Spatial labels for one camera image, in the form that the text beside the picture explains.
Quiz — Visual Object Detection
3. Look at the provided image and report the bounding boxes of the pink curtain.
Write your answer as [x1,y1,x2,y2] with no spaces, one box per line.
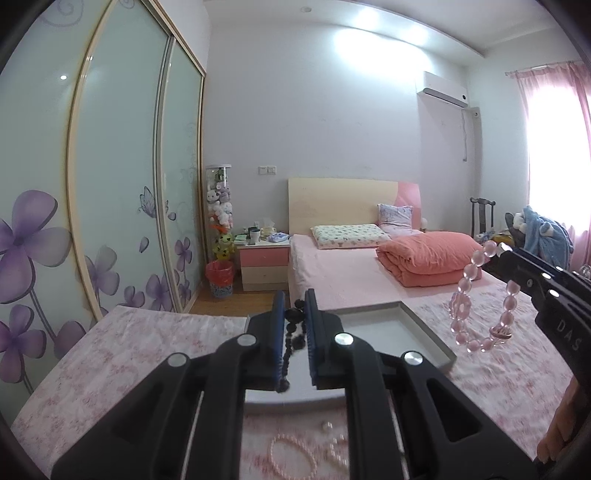
[507,61,590,270]

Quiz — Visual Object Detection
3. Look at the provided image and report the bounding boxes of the right hand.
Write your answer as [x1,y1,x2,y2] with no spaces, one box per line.
[537,377,586,464]

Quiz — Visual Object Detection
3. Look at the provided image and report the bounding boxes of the purple floral small pillow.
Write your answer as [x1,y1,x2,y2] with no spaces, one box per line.
[378,204,413,229]

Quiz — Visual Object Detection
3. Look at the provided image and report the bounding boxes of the dark wooden chair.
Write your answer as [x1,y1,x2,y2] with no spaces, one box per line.
[470,197,497,239]

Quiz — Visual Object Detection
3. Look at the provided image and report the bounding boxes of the white wall air conditioner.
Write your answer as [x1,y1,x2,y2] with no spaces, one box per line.
[417,71,469,109]

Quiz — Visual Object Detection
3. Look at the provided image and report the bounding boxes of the sliding wardrobe with flowers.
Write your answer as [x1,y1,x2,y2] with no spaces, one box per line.
[1,1,205,421]

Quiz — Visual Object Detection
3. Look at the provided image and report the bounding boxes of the clear tube of plush toys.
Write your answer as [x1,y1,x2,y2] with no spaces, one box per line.
[204,164,233,260]

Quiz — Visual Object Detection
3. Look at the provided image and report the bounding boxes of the floral white pillow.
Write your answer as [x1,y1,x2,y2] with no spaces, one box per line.
[311,224,391,250]

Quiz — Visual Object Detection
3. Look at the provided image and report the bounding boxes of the pink beige nightstand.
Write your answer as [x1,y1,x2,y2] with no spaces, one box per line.
[236,240,290,292]

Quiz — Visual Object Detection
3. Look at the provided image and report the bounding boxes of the red lined waste basket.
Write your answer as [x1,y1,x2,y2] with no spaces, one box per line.
[205,260,235,299]

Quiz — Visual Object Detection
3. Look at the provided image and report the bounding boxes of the beige pink headboard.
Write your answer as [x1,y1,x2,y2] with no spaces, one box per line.
[287,178,423,235]

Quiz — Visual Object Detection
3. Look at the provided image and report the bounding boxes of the floral pink bedspread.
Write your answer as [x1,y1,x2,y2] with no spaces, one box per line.
[11,289,571,479]

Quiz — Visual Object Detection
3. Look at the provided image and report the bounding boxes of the blue plush garment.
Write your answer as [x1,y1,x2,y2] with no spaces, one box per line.
[511,206,574,269]

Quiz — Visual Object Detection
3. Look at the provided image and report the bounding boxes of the pink pearl bracelet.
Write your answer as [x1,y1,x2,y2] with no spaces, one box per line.
[268,434,320,480]

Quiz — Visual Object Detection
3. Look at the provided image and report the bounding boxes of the white mug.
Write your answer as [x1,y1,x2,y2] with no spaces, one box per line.
[249,229,260,245]

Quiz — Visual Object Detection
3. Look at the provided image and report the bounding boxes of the black bead bracelet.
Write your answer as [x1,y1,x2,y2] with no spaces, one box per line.
[275,299,307,394]

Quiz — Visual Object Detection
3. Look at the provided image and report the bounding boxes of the dark grey chair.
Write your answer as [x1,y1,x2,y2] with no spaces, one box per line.
[505,212,533,253]

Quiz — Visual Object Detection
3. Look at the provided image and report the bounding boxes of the pink crystal bead bracelet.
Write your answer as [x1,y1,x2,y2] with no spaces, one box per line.
[448,239,522,355]

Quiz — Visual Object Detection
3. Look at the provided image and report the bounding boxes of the white wall switch plate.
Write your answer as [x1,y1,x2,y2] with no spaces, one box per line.
[259,166,276,175]

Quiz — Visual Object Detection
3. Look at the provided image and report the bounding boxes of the pink bed sheet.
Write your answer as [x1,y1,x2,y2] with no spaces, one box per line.
[290,235,457,310]

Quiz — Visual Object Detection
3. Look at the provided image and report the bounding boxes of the grey shallow cardboard tray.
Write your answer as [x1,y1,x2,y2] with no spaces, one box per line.
[245,301,457,413]

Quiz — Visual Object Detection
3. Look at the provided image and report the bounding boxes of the folded coral quilt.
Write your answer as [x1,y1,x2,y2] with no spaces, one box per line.
[376,231,483,288]

